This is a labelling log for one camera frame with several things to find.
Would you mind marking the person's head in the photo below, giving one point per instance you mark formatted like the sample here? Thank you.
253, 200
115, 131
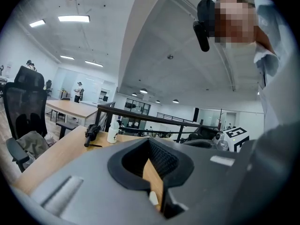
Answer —
234, 20

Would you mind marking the ceiling light panels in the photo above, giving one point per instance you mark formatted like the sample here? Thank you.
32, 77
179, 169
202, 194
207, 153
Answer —
73, 18

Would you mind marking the person's light shirt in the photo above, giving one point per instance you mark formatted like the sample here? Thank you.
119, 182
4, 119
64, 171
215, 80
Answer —
283, 90

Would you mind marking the black head-worn camera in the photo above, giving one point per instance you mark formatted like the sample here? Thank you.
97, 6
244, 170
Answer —
202, 39

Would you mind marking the pink white plastic bag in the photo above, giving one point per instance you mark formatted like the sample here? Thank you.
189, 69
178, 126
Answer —
49, 139

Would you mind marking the black metal railing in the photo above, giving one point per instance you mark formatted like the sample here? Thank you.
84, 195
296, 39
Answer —
140, 116

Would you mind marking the grey jacket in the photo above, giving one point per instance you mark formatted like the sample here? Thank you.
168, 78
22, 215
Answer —
32, 142

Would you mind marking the thin black balustrade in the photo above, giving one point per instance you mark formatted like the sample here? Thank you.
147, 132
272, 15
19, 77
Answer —
173, 117

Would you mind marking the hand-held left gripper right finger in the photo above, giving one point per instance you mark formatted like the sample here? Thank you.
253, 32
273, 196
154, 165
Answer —
211, 184

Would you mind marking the wooden table white legs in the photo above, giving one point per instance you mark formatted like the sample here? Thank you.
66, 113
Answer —
70, 108

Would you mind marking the white penguin print bottle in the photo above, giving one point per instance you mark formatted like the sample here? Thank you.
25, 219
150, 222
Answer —
113, 133

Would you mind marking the black clamp tool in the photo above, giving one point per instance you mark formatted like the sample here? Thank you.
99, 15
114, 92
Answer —
92, 130

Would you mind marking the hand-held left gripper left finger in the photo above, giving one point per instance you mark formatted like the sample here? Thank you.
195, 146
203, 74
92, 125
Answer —
93, 184

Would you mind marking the wooden coat rack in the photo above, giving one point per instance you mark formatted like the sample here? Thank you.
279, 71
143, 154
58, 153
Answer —
220, 118

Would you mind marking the black mesh office chair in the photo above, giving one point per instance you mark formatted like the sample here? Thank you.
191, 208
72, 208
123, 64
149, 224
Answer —
25, 107

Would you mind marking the black framed window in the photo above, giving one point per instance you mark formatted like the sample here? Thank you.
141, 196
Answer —
137, 105

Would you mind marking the round ceiling sensor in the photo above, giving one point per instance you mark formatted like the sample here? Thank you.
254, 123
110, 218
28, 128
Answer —
170, 56

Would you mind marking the black upright panel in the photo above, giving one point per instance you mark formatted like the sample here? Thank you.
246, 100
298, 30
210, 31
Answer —
196, 115

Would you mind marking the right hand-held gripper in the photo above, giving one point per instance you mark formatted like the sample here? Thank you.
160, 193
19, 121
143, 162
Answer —
236, 139

